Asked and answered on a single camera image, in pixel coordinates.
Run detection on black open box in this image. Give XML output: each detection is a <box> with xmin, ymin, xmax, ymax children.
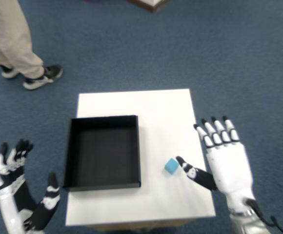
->
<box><xmin>62</xmin><ymin>115</ymin><xmax>142</xmax><ymax>193</ymax></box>

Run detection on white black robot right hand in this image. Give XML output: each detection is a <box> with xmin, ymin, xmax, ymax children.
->
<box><xmin>175</xmin><ymin>116</ymin><xmax>257</xmax><ymax>215</ymax></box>

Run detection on silver robot right forearm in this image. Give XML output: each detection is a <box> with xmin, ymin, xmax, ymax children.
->
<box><xmin>228</xmin><ymin>209</ymin><xmax>275</xmax><ymax>234</ymax></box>

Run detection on white square table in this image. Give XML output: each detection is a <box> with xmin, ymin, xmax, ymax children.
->
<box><xmin>64</xmin><ymin>89</ymin><xmax>217</xmax><ymax>232</ymax></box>

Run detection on person's beige trousers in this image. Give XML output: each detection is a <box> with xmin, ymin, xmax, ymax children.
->
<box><xmin>0</xmin><ymin>0</ymin><xmax>45</xmax><ymax>80</ymax></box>

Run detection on black white sneaker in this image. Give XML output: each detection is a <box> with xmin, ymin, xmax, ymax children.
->
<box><xmin>0</xmin><ymin>64</ymin><xmax>19</xmax><ymax>79</ymax></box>
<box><xmin>22</xmin><ymin>64</ymin><xmax>64</xmax><ymax>91</ymax></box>

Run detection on small blue cube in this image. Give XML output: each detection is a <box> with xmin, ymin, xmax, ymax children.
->
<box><xmin>164</xmin><ymin>157</ymin><xmax>180</xmax><ymax>176</ymax></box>

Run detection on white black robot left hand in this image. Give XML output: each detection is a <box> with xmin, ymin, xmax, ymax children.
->
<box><xmin>0</xmin><ymin>138</ymin><xmax>61</xmax><ymax>234</ymax></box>

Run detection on white cabinet with wooden base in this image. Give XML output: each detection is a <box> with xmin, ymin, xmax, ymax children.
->
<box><xmin>126</xmin><ymin>0</ymin><xmax>168</xmax><ymax>14</ymax></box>

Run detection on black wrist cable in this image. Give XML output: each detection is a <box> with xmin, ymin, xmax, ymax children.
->
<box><xmin>243</xmin><ymin>198</ymin><xmax>283</xmax><ymax>234</ymax></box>

